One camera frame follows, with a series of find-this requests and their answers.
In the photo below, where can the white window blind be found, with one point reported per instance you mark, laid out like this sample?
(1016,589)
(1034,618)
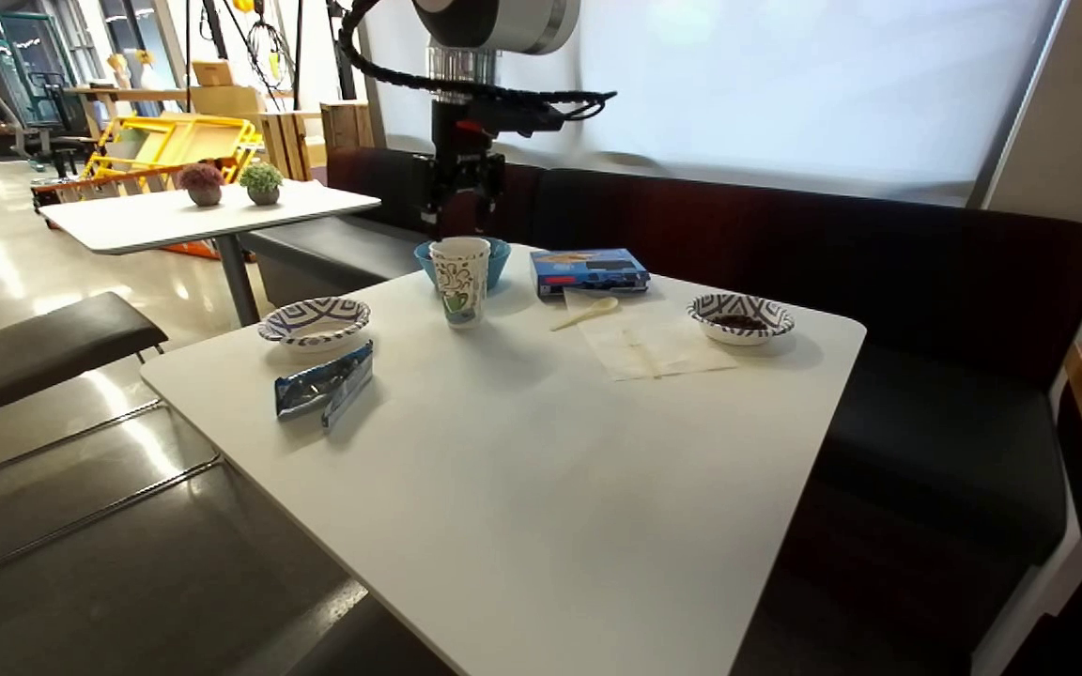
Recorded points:
(897,98)

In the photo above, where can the yellow frame structure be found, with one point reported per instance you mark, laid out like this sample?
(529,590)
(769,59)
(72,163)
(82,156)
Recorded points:
(158,149)

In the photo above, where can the green potted plant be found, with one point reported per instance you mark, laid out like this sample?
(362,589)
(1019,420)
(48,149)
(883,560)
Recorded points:
(260,182)

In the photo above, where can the blue cookie box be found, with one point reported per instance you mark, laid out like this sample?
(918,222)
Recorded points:
(588,268)

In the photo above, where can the empty blue patterned bowl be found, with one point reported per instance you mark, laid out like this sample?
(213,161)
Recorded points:
(315,322)

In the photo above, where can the blue snack wrapper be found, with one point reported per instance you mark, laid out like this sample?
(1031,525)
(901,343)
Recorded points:
(326,389)

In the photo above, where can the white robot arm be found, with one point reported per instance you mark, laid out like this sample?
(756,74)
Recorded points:
(465,44)

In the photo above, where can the patterned bowl with dark contents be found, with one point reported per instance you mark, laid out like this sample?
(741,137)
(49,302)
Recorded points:
(741,322)

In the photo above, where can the black chair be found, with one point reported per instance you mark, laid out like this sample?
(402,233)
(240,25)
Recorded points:
(57,348)

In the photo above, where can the white paper napkin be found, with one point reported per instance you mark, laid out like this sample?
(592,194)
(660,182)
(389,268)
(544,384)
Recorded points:
(647,340)

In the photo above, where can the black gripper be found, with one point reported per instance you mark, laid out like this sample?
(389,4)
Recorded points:
(465,161)

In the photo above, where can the blue bowl of colored beads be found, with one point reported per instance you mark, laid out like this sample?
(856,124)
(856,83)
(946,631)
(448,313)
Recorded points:
(496,260)

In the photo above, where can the white side table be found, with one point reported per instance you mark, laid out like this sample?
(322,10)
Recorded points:
(136,222)

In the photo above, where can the white dining table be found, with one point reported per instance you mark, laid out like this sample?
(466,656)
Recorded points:
(518,506)

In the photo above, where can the cream plastic spoon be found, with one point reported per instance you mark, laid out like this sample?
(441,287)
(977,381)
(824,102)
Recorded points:
(588,313)

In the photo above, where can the dark bench seat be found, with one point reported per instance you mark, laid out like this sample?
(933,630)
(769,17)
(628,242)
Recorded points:
(941,487)

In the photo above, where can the red potted plant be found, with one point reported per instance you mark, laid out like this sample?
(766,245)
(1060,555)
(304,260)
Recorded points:
(201,182)

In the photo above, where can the white patterned paper cup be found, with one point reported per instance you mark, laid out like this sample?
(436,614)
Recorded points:
(461,268)

